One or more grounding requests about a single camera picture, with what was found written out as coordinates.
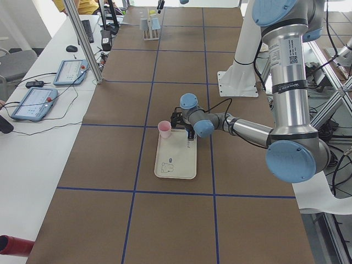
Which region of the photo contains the aluminium frame post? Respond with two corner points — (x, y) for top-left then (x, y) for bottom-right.
(63, 0), (103, 84)

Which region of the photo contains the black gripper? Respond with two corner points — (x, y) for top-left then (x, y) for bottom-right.
(170, 107), (195, 140)

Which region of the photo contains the black box with label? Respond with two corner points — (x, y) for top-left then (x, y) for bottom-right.
(100, 30), (112, 51)

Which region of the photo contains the teach pendant tablet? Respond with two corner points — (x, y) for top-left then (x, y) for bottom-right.
(10, 87), (58, 122)
(53, 59), (89, 86)

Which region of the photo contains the light blue cup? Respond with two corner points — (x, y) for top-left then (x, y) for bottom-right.
(151, 17), (161, 30)

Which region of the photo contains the black monitor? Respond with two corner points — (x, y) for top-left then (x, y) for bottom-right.
(98, 0), (119, 35)

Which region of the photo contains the person in yellow shirt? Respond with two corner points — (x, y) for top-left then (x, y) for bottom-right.
(52, 0), (99, 15)

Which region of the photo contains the far teach pendant tablet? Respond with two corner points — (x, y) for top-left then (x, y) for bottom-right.
(53, 59), (89, 86)

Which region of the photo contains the grey cup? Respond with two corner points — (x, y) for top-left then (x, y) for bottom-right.
(140, 18), (149, 31)

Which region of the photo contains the black computer mouse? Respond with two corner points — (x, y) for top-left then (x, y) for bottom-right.
(65, 45), (78, 53)

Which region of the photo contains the black power adapter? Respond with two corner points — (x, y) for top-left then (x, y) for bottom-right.
(25, 81), (45, 89)

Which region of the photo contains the white wire cup rack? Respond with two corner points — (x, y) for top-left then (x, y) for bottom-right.
(142, 9), (160, 41)

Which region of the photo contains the white chair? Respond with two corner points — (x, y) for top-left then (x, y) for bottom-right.
(292, 172), (351, 215)

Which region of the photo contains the pink cup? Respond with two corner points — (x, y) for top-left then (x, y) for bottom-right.
(157, 120), (172, 139)

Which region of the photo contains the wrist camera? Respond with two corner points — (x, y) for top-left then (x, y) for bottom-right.
(170, 112), (183, 129)

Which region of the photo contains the cream serving tray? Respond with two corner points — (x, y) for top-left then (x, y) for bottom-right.
(154, 129), (197, 179)

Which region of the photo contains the red cylinder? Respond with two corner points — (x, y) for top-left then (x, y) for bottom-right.
(1, 235), (35, 257)

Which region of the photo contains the near teach pendant tablet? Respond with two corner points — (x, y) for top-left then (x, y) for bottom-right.
(10, 87), (58, 122)

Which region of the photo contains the black keyboard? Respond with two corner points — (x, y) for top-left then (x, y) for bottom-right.
(81, 20), (94, 43)

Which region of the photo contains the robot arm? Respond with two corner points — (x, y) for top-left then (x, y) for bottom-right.
(157, 0), (189, 14)
(171, 1), (330, 183)

